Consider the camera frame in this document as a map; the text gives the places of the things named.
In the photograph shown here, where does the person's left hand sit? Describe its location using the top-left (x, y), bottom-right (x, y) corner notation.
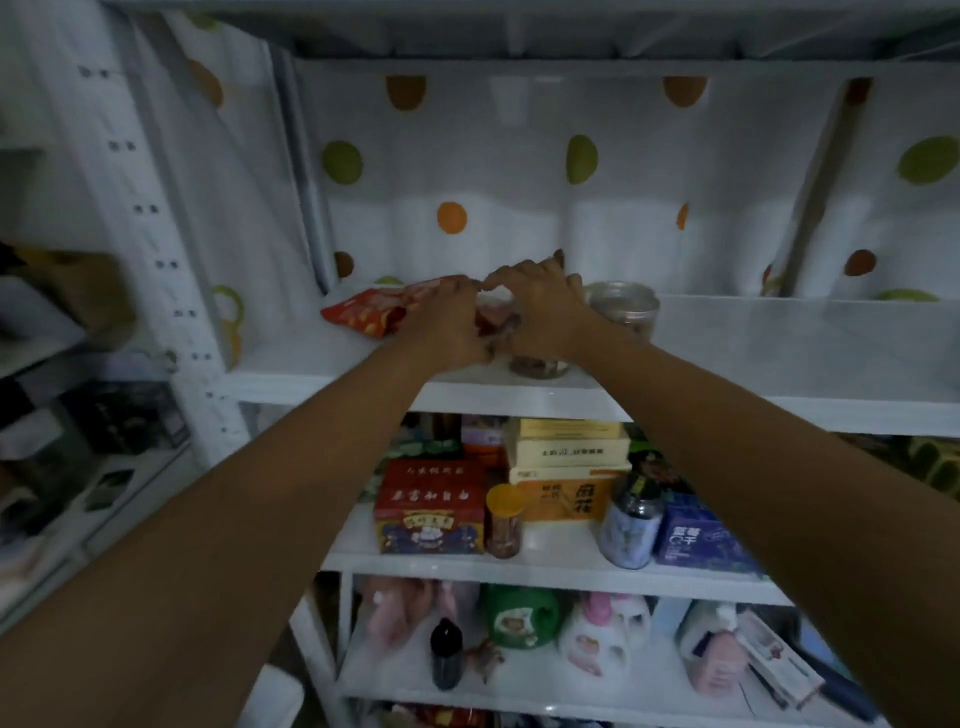
top-left (398, 274), bottom-right (498, 374)

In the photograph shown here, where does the person's right hand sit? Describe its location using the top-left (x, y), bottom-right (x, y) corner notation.
top-left (483, 250), bottom-right (610, 363)

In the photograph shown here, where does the clear plastic snack jar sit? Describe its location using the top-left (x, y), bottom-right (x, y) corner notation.
top-left (477, 291), bottom-right (573, 381)

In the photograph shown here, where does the person's right forearm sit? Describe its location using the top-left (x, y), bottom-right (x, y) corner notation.
top-left (558, 324), bottom-right (960, 728)

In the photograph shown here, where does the person's left forearm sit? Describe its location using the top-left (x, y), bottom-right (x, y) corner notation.
top-left (0, 333), bottom-right (481, 728)

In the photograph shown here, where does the red snack packet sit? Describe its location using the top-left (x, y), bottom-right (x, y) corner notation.
top-left (320, 275), bottom-right (483, 340)

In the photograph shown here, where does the clear jar with lid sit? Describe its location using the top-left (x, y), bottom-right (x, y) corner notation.
top-left (583, 280), bottom-right (662, 345)

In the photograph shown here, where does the white polka dot curtain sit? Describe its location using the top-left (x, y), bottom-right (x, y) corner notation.
top-left (127, 7), bottom-right (960, 369)

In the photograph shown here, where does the orange packet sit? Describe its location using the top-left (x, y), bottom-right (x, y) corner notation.
top-left (460, 414), bottom-right (509, 471)

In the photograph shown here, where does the green packet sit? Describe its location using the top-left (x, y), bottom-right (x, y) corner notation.
top-left (372, 437), bottom-right (464, 464)

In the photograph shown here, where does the cream yellow box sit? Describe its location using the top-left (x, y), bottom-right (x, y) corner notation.
top-left (501, 417), bottom-right (633, 474)

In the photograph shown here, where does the red printed box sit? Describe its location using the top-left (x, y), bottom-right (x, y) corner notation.
top-left (372, 458), bottom-right (489, 557)

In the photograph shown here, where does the orange box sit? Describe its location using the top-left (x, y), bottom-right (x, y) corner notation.
top-left (508, 466), bottom-right (633, 524)

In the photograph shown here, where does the white metal shelf rack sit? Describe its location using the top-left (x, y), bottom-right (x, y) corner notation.
top-left (30, 0), bottom-right (960, 728)

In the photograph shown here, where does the small orange-lid jar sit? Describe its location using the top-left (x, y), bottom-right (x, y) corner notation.
top-left (484, 483), bottom-right (526, 561)

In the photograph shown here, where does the blue tin with black lid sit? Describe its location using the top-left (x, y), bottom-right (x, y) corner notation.
top-left (597, 471), bottom-right (666, 571)

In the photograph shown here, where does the blue box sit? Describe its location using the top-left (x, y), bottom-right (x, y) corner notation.
top-left (653, 491), bottom-right (765, 576)

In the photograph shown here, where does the pink plastic bag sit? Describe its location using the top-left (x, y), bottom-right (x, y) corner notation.
top-left (358, 576), bottom-right (439, 655)

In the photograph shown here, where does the green detergent bottle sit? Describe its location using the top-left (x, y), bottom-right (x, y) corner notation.
top-left (480, 584), bottom-right (565, 651)

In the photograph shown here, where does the black bottle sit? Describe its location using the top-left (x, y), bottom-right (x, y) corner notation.
top-left (429, 618), bottom-right (465, 692)

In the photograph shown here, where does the white bottle with pink cap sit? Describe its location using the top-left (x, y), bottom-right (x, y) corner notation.
top-left (557, 591), bottom-right (633, 678)

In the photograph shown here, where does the brown cardboard box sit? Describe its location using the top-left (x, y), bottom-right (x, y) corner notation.
top-left (11, 246), bottom-right (138, 335)

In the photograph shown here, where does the white and pink pump bottle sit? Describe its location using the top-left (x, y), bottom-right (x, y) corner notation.
top-left (677, 599), bottom-right (746, 696)

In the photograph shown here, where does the green yellow package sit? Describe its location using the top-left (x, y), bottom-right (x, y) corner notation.
top-left (896, 437), bottom-right (960, 502)

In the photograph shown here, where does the white long carton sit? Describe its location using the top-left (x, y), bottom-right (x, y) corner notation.
top-left (734, 608), bottom-right (827, 711)

